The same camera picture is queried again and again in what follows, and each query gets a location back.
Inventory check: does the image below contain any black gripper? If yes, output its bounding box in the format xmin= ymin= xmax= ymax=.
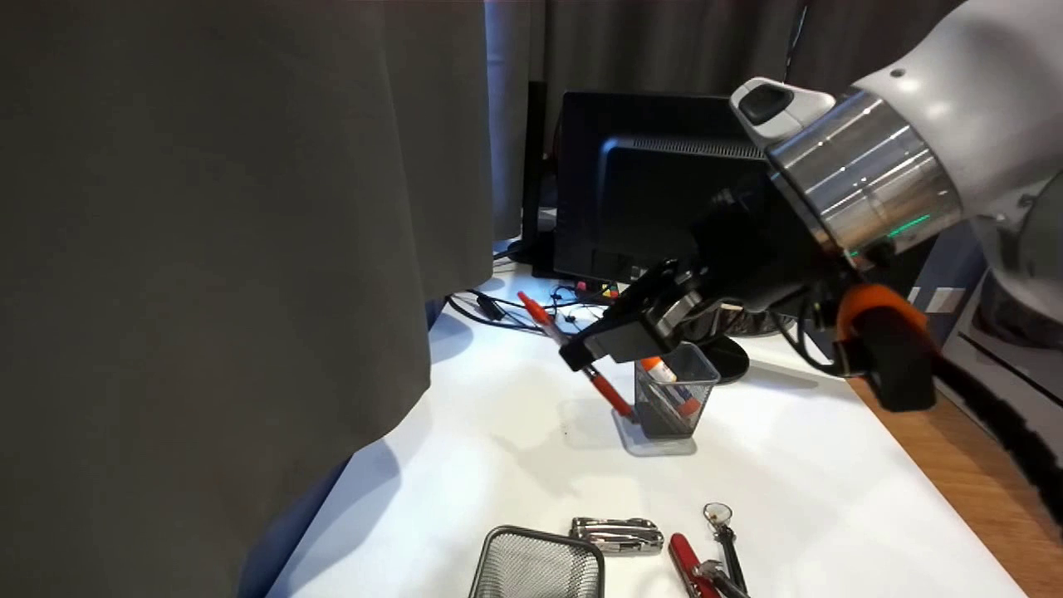
xmin=558 ymin=182 xmax=853 ymax=369

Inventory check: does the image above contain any red pen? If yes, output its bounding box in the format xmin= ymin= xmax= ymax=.
xmin=580 ymin=365 xmax=636 ymax=422

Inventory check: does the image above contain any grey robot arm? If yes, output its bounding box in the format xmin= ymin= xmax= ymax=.
xmin=560 ymin=0 xmax=1063 ymax=369

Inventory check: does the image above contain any mesh pen holder with pens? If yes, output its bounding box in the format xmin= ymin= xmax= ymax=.
xmin=614 ymin=341 xmax=720 ymax=458

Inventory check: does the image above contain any empty gray mesh pen holder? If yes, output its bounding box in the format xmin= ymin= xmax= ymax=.
xmin=468 ymin=525 xmax=603 ymax=598

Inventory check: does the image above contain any black computer monitor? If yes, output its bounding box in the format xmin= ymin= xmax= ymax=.
xmin=523 ymin=93 xmax=762 ymax=284

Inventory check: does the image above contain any orange black device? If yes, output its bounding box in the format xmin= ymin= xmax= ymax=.
xmin=838 ymin=284 xmax=936 ymax=411

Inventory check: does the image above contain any grey curtain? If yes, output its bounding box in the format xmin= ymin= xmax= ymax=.
xmin=0 ymin=0 xmax=491 ymax=598

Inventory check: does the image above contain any red handled tool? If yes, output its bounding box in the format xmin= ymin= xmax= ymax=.
xmin=668 ymin=533 xmax=746 ymax=598

